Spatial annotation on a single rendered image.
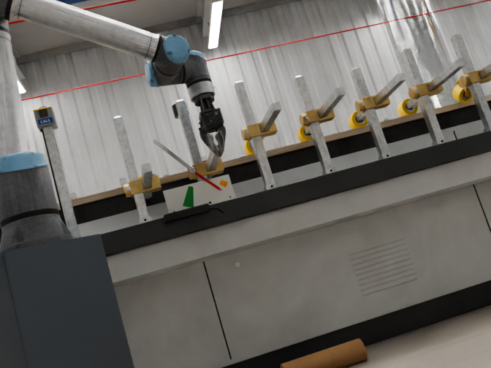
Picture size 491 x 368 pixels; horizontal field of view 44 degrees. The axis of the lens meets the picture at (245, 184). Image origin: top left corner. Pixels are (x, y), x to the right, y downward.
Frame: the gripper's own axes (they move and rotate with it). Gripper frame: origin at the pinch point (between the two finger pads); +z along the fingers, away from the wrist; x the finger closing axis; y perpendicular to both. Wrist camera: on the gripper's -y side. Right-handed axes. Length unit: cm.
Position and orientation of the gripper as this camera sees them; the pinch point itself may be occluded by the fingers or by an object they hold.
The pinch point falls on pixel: (218, 153)
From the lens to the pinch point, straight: 209.4
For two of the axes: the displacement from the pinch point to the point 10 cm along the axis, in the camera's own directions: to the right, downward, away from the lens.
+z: 2.9, 9.4, -2.1
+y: 1.4, -2.5, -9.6
